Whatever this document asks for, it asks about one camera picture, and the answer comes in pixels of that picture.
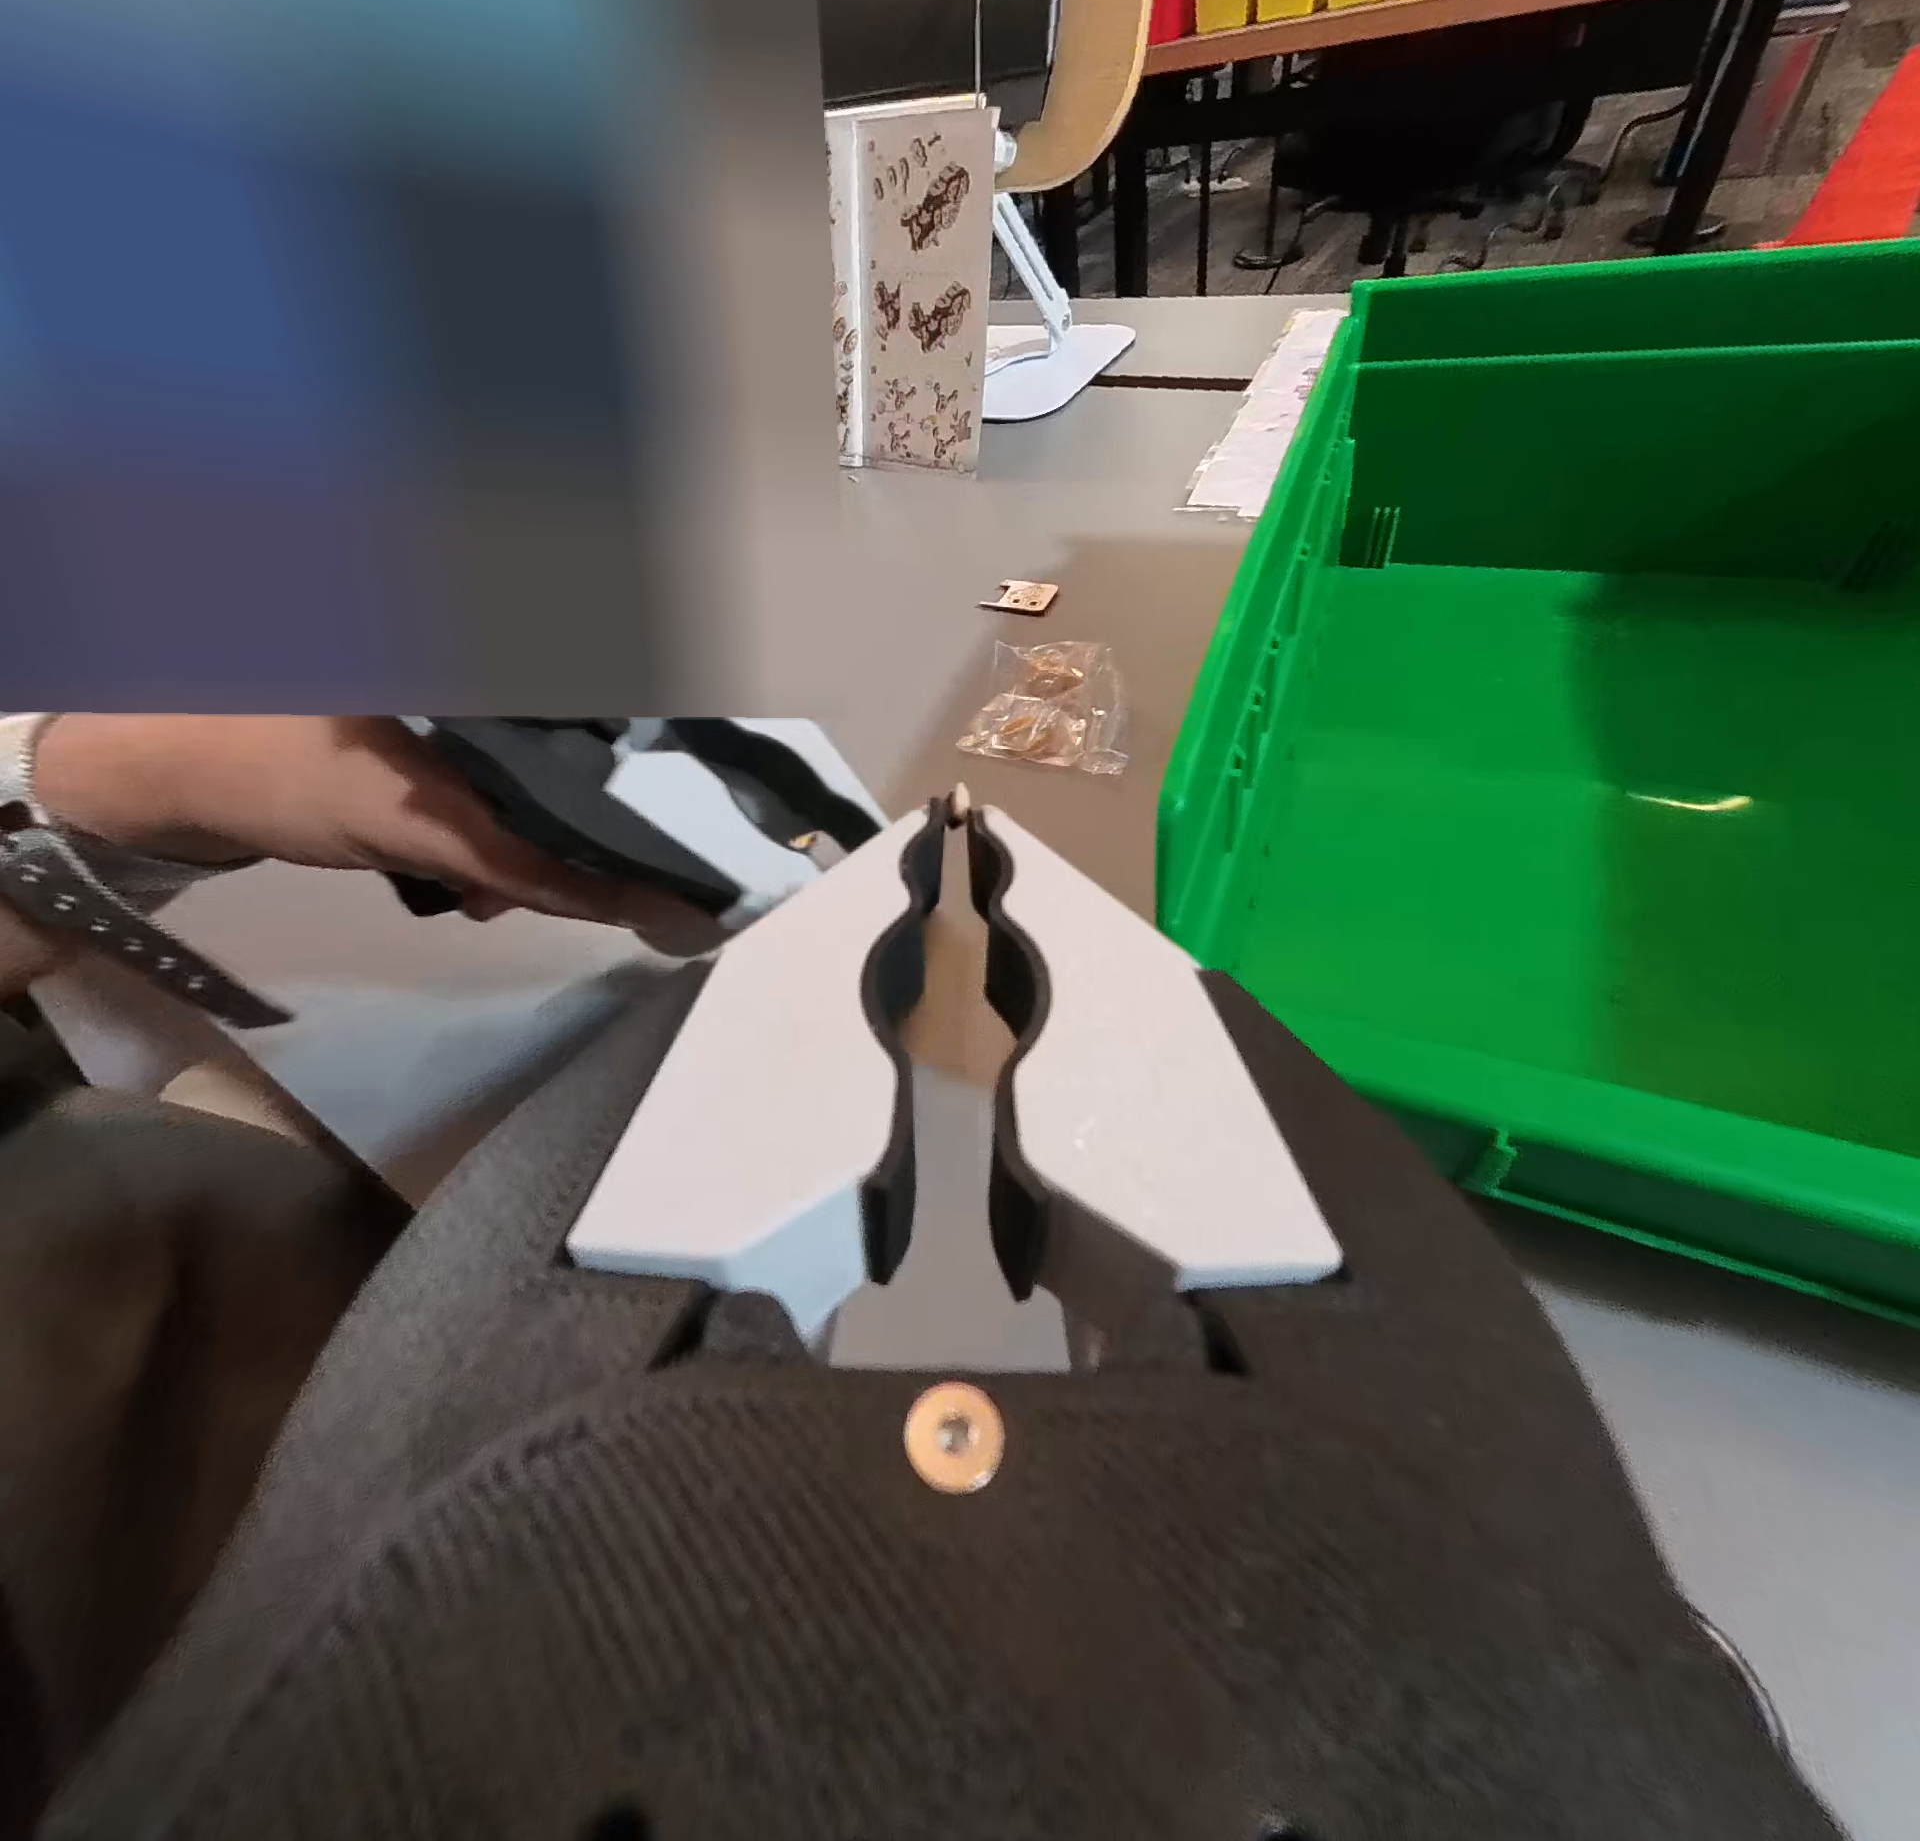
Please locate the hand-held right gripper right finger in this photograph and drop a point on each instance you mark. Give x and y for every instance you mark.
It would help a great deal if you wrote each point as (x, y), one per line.
(1154, 1120)

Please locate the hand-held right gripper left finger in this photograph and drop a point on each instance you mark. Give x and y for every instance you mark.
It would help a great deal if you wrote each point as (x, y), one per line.
(720, 1120)

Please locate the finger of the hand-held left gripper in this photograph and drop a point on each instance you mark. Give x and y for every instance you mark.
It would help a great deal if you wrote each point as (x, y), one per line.
(674, 809)

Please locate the small wooden peg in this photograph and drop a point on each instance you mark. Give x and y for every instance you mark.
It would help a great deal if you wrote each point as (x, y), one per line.
(960, 807)

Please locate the grey desk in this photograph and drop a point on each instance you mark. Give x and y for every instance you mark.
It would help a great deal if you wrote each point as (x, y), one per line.
(1051, 521)

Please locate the person's left hand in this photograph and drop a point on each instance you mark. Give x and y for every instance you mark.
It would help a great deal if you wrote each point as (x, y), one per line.
(254, 790)

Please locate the clear bag of small parts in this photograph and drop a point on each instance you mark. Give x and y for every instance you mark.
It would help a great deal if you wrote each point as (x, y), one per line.
(1046, 709)

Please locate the small flat wooden piece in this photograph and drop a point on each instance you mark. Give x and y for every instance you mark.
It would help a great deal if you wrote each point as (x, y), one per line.
(1021, 598)

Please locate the green plastic bin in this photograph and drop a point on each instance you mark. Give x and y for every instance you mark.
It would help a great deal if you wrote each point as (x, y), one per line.
(1591, 850)

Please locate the silver wristwatch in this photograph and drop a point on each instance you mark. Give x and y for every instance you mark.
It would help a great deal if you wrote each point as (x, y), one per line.
(19, 769)

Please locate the white box with brown print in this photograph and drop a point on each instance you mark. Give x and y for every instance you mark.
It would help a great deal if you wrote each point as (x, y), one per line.
(922, 296)

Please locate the white folding stand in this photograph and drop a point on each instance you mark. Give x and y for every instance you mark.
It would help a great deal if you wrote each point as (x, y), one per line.
(1051, 365)

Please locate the person's dark brown clothing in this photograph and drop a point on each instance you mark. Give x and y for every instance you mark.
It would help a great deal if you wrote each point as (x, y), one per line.
(135, 1345)

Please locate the white paper sheet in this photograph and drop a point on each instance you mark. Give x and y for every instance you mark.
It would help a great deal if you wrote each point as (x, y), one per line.
(1269, 417)

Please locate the dark panel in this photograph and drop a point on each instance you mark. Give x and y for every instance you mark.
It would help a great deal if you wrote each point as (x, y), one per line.
(901, 11)

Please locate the black office chair base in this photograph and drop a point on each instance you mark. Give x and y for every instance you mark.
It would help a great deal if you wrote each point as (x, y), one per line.
(1410, 206)

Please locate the red floor mat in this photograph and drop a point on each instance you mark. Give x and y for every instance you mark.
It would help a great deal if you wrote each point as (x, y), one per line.
(1860, 161)

